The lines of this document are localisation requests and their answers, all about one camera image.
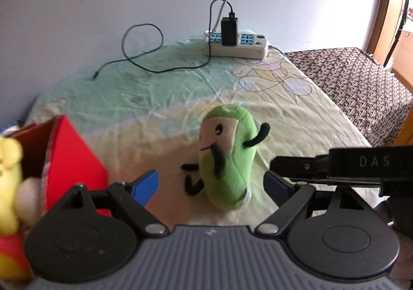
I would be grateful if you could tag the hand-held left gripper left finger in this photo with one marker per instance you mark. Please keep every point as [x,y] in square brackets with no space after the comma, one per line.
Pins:
[145,185]

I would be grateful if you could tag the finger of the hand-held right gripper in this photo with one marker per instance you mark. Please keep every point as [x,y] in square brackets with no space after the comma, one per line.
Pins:
[300,166]

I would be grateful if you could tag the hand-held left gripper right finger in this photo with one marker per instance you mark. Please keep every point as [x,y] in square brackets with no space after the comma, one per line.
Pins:
[274,185]

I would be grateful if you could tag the green plush toy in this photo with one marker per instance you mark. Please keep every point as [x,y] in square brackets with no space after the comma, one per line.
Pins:
[229,161]

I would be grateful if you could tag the red cardboard box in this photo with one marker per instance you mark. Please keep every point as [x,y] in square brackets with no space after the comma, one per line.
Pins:
[69,161]

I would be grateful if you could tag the brown patterned mattress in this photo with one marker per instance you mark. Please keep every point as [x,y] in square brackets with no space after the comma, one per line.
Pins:
[355,90]

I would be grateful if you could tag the green cartoon bed sheet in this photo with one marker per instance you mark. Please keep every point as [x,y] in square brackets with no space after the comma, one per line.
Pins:
[145,106]

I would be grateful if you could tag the white power strip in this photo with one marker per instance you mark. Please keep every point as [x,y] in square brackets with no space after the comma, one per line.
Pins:
[238,46]

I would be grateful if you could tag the yellow plush toy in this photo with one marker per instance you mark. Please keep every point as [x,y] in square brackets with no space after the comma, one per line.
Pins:
[8,180]

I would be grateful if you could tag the black charger plug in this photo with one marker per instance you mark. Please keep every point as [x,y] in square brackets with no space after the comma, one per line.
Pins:
[229,30]

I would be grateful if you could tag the wooden door frame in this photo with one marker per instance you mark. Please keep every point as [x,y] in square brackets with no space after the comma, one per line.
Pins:
[385,12]

